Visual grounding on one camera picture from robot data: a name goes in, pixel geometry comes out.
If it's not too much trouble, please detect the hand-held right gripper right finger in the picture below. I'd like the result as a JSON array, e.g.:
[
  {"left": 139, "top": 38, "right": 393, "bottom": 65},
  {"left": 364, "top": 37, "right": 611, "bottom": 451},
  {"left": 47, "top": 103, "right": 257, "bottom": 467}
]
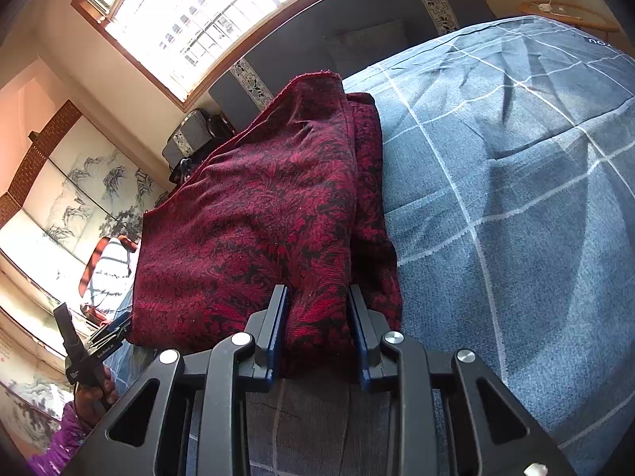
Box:
[{"left": 348, "top": 284, "right": 576, "bottom": 476}]

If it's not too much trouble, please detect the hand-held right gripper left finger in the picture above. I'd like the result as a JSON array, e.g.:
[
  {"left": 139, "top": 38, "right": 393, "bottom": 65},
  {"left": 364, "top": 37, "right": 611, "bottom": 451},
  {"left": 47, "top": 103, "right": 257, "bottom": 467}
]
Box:
[{"left": 62, "top": 284, "right": 290, "bottom": 476}]

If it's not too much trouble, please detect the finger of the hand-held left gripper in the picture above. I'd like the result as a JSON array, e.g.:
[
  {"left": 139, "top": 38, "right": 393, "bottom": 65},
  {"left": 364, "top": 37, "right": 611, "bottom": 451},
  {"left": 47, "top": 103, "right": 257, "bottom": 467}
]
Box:
[
  {"left": 88, "top": 324, "right": 133, "bottom": 348},
  {"left": 96, "top": 313, "right": 131, "bottom": 332}
]

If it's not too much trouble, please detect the dark red patterned sweater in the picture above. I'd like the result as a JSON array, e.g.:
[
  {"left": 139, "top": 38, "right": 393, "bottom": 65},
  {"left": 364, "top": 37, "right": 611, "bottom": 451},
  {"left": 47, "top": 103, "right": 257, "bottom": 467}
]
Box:
[{"left": 130, "top": 72, "right": 402, "bottom": 380}]

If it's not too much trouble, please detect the person's left forearm purple sleeve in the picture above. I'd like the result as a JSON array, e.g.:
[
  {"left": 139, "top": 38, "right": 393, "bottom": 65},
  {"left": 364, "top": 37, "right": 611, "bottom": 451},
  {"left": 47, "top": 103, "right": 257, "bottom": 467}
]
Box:
[{"left": 27, "top": 399, "right": 100, "bottom": 476}]

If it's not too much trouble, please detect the person's left hand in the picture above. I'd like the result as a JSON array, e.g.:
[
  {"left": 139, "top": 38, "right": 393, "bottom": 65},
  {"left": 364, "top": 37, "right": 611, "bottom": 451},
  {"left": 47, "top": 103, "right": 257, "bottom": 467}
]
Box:
[{"left": 74, "top": 364, "right": 120, "bottom": 428}]

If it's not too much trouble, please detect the painted folding screen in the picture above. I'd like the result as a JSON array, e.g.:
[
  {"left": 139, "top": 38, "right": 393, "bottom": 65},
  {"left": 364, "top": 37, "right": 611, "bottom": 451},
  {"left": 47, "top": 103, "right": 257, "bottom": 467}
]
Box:
[{"left": 0, "top": 99, "right": 172, "bottom": 457}]

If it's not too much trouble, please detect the dark bag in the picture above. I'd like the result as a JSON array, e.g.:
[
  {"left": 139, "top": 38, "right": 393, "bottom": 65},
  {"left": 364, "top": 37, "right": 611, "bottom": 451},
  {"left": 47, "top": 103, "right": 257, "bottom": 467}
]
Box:
[{"left": 169, "top": 157, "right": 206, "bottom": 184}]

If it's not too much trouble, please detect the blue checked bedsheet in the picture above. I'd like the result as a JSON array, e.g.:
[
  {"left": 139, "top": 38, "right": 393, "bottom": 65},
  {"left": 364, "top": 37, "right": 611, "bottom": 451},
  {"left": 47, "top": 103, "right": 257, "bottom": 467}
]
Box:
[{"left": 99, "top": 15, "right": 635, "bottom": 476}]

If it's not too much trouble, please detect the chair with grey cushion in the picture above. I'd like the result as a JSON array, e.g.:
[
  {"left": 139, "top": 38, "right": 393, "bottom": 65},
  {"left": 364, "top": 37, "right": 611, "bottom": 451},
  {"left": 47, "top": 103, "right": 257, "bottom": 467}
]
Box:
[{"left": 163, "top": 107, "right": 236, "bottom": 184}]

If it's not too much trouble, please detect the grey square cushion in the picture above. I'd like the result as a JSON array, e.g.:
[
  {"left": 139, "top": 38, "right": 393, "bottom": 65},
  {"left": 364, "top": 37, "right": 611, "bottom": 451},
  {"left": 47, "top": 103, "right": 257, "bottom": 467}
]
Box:
[{"left": 322, "top": 19, "right": 410, "bottom": 77}]

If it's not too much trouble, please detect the grey padded headboard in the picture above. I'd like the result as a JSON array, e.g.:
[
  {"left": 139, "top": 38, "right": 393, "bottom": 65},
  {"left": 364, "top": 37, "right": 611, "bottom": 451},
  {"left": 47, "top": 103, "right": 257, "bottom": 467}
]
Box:
[{"left": 208, "top": 0, "right": 497, "bottom": 115}]

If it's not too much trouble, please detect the wooden framed window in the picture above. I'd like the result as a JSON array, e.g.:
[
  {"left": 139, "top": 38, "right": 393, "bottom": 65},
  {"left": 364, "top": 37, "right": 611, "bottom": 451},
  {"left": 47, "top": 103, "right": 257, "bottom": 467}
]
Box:
[{"left": 72, "top": 0, "right": 393, "bottom": 112}]

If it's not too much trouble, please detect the round wooden side table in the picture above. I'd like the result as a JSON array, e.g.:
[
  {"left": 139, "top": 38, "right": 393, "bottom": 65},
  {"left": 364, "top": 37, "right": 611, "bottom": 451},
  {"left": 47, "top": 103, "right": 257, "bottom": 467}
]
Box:
[{"left": 518, "top": 0, "right": 621, "bottom": 33}]

